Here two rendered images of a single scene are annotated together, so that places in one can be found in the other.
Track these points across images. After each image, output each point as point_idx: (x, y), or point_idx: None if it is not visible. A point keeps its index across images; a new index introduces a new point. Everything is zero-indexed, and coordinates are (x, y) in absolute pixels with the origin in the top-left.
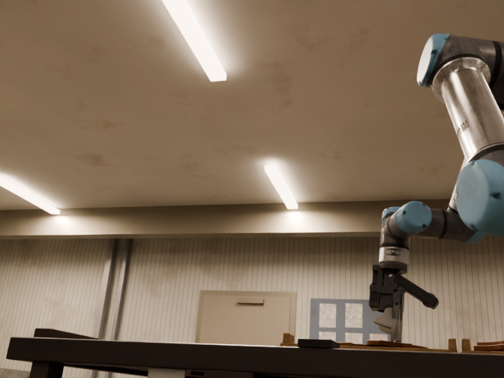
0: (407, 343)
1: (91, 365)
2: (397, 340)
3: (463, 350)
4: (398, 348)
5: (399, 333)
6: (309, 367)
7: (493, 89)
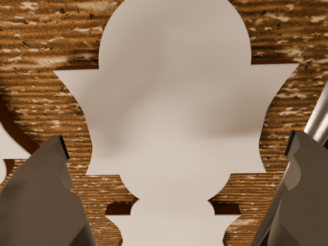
0: (283, 81)
1: None
2: (64, 156)
3: None
4: (318, 97)
5: (67, 169)
6: None
7: None
